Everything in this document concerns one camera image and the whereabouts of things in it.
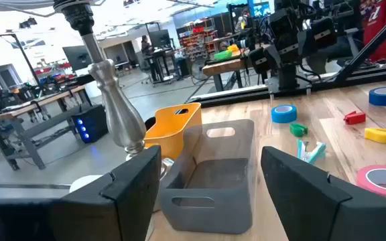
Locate black standing desk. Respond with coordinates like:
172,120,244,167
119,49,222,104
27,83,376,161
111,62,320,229
144,29,180,84

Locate red mini stapler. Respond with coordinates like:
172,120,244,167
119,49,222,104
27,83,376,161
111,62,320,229
343,110,367,126

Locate pink tape roll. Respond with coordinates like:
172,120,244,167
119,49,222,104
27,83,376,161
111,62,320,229
356,164,386,205

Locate black light stand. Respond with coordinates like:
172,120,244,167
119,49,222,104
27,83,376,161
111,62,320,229
0,32,43,88

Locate black monitor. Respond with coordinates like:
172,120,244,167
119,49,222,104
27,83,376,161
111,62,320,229
62,45,93,72

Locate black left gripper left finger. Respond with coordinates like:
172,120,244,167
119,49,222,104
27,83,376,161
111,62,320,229
0,145,162,241

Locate red storage shelf rack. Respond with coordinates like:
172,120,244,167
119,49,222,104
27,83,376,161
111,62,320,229
178,18,217,61

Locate light blue tape roll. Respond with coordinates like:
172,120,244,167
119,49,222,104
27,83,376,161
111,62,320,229
271,104,298,124

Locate black aluminium table frame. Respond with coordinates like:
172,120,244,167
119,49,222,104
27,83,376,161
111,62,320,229
185,3,386,105

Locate teal staple remover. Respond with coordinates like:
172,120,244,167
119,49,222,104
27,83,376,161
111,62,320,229
296,139,327,165

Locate yellow mini stapler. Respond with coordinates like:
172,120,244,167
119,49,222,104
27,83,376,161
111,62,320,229
364,127,386,145

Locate grey plastic bin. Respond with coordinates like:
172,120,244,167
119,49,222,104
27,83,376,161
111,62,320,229
159,119,258,234

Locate black computer tower blue lights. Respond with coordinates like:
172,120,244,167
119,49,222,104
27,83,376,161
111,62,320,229
71,104,109,144

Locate wooden workbench with grey legs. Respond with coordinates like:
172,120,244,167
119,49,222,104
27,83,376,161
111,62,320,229
0,85,93,171

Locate orange plastic bin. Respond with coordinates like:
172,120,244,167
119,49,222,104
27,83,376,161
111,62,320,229
144,102,203,161

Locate green plastic bin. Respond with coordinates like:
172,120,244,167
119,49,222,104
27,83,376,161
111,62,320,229
213,50,233,62

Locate silver lamp with white shade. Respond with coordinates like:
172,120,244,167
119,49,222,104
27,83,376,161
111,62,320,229
0,0,177,183

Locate red garment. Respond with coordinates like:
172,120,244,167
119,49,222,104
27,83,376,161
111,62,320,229
362,0,386,63

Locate wooden table with black legs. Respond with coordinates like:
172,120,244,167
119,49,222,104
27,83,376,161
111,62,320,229
202,50,267,93

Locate person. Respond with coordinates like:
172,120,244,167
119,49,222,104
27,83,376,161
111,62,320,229
140,35,152,56

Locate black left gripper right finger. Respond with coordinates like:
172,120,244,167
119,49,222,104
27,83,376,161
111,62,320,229
261,146,386,241

